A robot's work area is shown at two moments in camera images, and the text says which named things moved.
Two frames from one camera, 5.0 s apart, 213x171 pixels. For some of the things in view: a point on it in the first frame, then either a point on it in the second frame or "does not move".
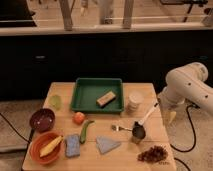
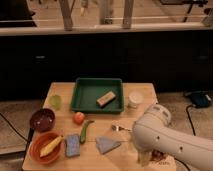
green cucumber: (83, 131) does not move
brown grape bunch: (156, 154) does not move
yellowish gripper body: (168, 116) -> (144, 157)
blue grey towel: (105, 144) does not move
